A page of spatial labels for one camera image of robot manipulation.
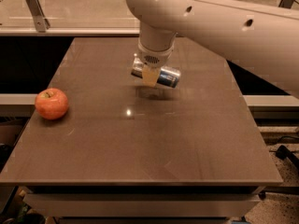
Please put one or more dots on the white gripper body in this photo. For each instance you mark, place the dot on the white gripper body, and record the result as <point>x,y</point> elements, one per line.
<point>154,57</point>

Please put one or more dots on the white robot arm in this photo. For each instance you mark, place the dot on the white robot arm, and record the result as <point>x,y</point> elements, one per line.
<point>261,39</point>

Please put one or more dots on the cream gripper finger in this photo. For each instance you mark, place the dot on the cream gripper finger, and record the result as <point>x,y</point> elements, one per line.
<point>150,75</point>

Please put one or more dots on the glass barrier panel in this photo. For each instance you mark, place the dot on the glass barrier panel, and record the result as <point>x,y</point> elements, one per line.
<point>15,14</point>

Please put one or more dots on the silver blue redbull can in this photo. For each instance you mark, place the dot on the silver blue redbull can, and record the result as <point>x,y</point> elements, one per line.
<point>168,76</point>

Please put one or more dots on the red apple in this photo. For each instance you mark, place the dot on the red apple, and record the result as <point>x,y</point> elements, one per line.
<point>51,104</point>

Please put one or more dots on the left metal glass bracket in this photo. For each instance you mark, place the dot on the left metal glass bracket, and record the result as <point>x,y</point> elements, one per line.
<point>41,23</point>

